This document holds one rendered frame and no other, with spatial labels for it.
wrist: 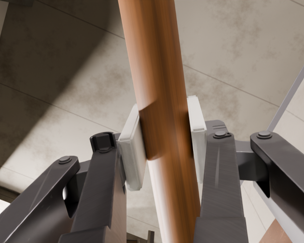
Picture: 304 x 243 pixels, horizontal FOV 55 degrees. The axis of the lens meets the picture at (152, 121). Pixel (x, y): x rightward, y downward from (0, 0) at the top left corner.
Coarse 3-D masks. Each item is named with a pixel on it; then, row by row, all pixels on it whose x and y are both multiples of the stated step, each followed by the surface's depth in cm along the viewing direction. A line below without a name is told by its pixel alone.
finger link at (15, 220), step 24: (48, 168) 13; (72, 168) 13; (24, 192) 11; (48, 192) 11; (0, 216) 10; (24, 216) 10; (48, 216) 11; (72, 216) 13; (0, 240) 9; (24, 240) 9; (48, 240) 11
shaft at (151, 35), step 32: (128, 0) 15; (160, 0) 15; (128, 32) 15; (160, 32) 15; (160, 64) 15; (160, 96) 16; (160, 128) 17; (160, 160) 17; (192, 160) 18; (160, 192) 18; (192, 192) 18; (160, 224) 20; (192, 224) 19
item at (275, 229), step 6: (276, 222) 210; (270, 228) 215; (276, 228) 208; (282, 228) 202; (264, 234) 218; (270, 234) 212; (276, 234) 205; (282, 234) 199; (264, 240) 216; (270, 240) 209; (276, 240) 202; (282, 240) 197; (288, 240) 191
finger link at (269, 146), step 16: (256, 144) 12; (272, 144) 12; (288, 144) 12; (272, 160) 11; (288, 160) 10; (272, 176) 11; (288, 176) 9; (272, 192) 11; (288, 192) 10; (272, 208) 11; (288, 208) 10; (288, 224) 10
